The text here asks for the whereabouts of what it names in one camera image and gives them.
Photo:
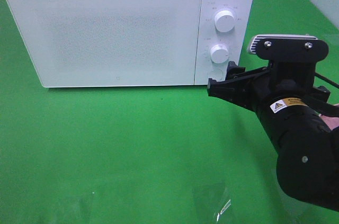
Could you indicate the round white door button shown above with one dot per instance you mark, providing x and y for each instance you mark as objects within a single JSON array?
[{"x": 216, "y": 74}]

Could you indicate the clear tape patch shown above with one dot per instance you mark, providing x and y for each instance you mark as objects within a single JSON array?
[{"x": 213, "y": 203}]

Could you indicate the white microwave knob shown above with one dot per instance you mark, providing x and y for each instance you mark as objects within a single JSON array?
[
  {"x": 225, "y": 21},
  {"x": 219, "y": 54}
]

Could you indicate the upper white microwave knob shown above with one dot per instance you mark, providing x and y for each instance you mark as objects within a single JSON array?
[{"x": 225, "y": 21}]

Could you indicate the white microwave oven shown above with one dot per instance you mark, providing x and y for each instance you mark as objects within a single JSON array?
[{"x": 208, "y": 36}]

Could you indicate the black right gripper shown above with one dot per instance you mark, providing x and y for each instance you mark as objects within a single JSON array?
[{"x": 273, "y": 88}]

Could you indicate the white microwave door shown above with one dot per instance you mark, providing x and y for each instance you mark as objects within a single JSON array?
[{"x": 94, "y": 43}]

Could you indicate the lower white microwave knob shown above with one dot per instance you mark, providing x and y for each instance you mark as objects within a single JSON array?
[{"x": 219, "y": 54}]

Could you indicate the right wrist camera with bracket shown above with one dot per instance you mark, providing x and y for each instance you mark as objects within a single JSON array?
[{"x": 288, "y": 48}]

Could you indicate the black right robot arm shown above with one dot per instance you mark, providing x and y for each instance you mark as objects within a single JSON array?
[{"x": 291, "y": 111}]

